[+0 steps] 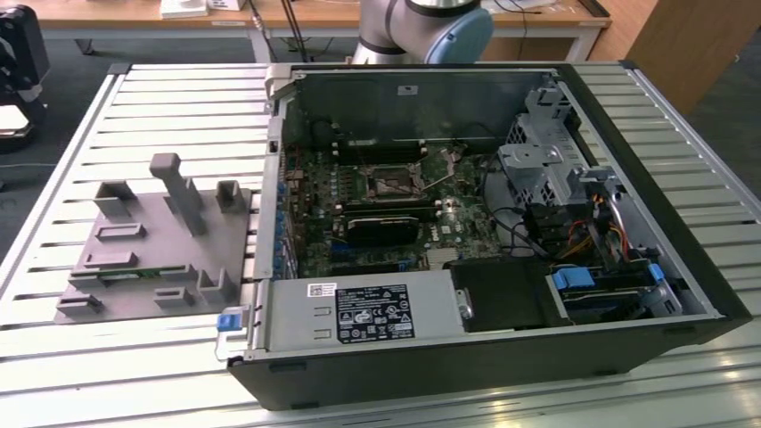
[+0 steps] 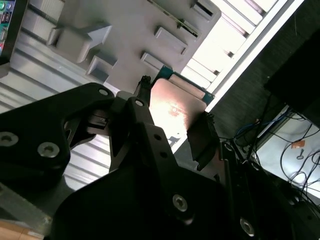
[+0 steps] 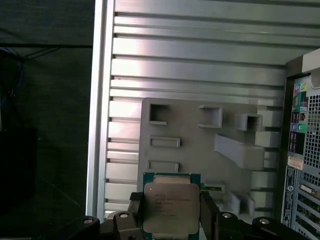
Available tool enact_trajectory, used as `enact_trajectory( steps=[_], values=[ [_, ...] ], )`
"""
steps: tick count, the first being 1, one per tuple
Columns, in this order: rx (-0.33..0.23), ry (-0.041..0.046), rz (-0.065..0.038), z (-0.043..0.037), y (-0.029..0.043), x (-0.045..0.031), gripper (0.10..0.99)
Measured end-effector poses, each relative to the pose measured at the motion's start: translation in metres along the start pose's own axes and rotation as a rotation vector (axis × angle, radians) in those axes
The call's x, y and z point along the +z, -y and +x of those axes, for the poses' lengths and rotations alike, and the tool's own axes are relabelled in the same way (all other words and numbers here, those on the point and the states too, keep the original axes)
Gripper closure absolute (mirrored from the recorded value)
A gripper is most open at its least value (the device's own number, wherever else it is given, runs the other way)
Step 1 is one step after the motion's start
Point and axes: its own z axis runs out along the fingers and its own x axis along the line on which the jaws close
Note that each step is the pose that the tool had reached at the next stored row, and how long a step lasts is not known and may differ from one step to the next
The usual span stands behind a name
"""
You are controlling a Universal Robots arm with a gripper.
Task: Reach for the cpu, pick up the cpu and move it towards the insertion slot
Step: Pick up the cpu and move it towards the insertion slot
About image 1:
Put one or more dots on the brown wooden cabinet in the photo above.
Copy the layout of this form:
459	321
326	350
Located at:
695	44

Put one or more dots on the black RAM sticks pair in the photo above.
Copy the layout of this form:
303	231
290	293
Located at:
386	209

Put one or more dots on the small white box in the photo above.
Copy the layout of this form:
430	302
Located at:
227	4

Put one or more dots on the silver power supply with label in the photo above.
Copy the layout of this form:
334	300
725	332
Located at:
297	312

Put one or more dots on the black open PC case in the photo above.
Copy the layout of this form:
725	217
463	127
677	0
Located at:
415	379

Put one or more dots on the small blue case clip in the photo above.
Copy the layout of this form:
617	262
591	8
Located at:
654	274

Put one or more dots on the green RAM stick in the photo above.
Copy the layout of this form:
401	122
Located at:
140	274

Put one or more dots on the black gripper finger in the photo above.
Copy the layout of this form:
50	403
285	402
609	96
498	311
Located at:
36	120

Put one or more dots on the silver metal drive cage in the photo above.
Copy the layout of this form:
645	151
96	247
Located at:
529	156

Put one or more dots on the black RAM slots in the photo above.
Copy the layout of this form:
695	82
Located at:
379	151

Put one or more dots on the wooden desk white frame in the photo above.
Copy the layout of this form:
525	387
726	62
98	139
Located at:
534	20

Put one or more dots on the thin metal locking lever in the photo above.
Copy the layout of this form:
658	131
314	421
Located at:
442	179

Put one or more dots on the green motherboard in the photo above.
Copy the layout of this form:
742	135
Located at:
469	223

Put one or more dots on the black graphics card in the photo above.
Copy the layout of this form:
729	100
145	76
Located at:
379	231

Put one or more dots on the CPU socket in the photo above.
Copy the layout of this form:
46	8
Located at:
391	185

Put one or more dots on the grey plastic parts rack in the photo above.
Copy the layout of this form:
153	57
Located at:
166	249

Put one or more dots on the blue case latch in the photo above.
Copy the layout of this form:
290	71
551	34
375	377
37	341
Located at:
230	321

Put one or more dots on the blue disk carrier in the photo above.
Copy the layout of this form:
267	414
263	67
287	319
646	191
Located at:
571	278

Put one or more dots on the small silver heat sink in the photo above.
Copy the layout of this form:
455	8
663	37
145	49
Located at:
442	259

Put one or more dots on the flat white box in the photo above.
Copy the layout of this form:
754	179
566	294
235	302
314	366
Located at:
183	10

